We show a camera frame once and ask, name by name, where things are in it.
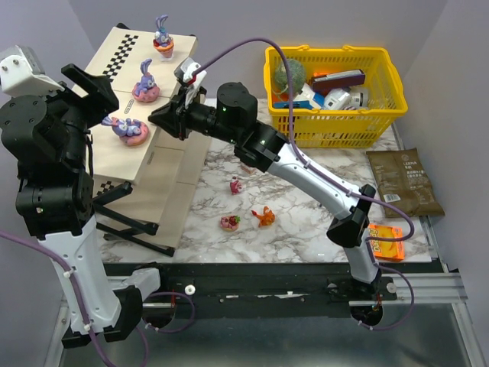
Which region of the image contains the purple bunny pink donut toy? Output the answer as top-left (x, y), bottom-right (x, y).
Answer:
top-left (101, 116), bottom-right (150, 147)

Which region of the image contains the purple bunny cupcake toy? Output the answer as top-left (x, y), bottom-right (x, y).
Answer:
top-left (153, 15), bottom-right (174, 60)

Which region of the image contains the orange dragon toy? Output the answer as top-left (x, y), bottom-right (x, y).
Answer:
top-left (251, 206), bottom-right (276, 227)

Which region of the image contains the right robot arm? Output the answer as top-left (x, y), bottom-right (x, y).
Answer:
top-left (148, 83), bottom-right (380, 284)

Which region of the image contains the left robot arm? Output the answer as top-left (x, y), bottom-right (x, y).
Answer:
top-left (1, 64), bottom-right (160, 348)

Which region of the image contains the beige tiered shelf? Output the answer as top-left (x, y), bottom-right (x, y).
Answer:
top-left (64, 21), bottom-right (213, 257)

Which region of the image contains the strawberry cake slice toy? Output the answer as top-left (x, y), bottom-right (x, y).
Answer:
top-left (241, 166), bottom-right (254, 174)

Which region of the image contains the pink bear toy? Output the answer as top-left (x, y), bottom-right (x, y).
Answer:
top-left (229, 177), bottom-right (243, 195)

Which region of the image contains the blue box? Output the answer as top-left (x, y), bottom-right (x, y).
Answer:
top-left (272, 100), bottom-right (313, 110)

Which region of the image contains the green melon ball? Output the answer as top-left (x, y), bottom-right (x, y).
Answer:
top-left (272, 58), bottom-right (306, 93)

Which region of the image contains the strawberry tart toy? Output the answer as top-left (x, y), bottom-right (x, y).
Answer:
top-left (220, 215), bottom-right (241, 232)

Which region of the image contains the purple box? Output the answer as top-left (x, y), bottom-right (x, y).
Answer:
top-left (312, 69), bottom-right (366, 93)

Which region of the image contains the white bottle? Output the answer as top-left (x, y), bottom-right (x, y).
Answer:
top-left (349, 86), bottom-right (370, 109)

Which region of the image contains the yellow plastic basket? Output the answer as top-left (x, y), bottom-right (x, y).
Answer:
top-left (264, 45), bottom-right (408, 148)

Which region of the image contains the brown coffee bag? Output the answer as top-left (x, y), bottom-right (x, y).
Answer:
top-left (367, 148), bottom-right (445, 217)

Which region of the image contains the orange snack box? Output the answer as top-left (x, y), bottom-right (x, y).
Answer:
top-left (369, 224), bottom-right (405, 262)

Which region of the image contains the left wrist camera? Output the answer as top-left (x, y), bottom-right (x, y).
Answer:
top-left (1, 45), bottom-right (64, 97)

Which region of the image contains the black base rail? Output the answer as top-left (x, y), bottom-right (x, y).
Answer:
top-left (102, 261), bottom-right (398, 320)

